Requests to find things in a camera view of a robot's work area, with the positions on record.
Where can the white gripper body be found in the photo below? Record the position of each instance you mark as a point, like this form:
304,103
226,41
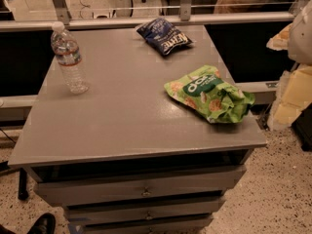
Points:
301,38

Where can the blue kettle chip bag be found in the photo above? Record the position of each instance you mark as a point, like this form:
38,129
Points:
162,35

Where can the black table leg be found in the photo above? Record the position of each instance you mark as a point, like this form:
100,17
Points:
22,193

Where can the grey drawer cabinet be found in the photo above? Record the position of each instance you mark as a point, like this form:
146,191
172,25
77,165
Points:
124,157

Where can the black leather shoe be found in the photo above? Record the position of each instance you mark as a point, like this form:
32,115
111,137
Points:
45,224

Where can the grey drawer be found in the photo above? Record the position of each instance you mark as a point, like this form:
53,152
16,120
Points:
91,191
197,221
147,211

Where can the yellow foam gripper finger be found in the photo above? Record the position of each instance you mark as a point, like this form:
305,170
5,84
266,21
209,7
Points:
281,40
294,94

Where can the green rice chip bag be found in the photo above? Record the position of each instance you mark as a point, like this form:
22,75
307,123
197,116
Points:
213,98

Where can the middle grey drawer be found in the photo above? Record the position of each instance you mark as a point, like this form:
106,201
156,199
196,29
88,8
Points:
147,211

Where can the bottom grey drawer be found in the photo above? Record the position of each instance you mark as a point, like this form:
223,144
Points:
197,221

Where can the top grey drawer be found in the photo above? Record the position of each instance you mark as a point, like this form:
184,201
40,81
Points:
91,191

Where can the clear plastic water bottle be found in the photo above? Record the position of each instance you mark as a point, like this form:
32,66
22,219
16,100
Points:
69,58

